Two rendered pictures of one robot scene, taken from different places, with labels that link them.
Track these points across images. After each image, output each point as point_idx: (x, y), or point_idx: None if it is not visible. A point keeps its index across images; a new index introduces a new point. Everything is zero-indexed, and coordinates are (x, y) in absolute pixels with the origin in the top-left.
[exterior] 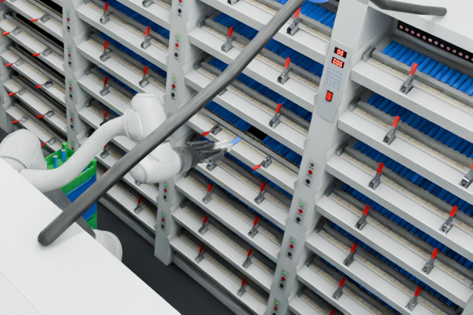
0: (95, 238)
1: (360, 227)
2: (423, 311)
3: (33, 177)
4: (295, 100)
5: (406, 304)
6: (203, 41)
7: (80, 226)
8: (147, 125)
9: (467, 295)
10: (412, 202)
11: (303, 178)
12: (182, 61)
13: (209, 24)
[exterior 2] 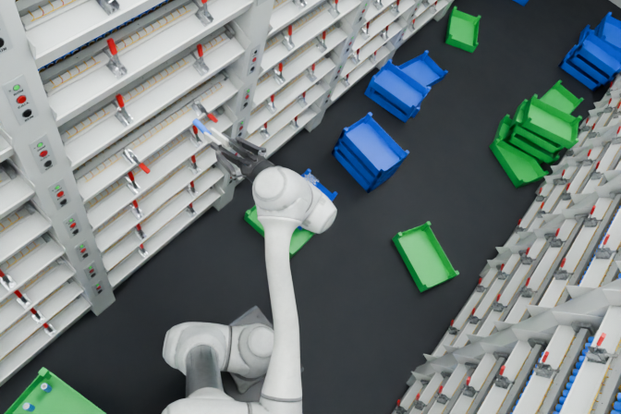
0: (205, 344)
1: (295, 45)
2: (326, 42)
3: (294, 375)
4: (228, 19)
5: (324, 50)
6: (85, 100)
7: (213, 357)
8: (306, 190)
9: None
10: None
11: (246, 72)
12: (61, 157)
13: (49, 79)
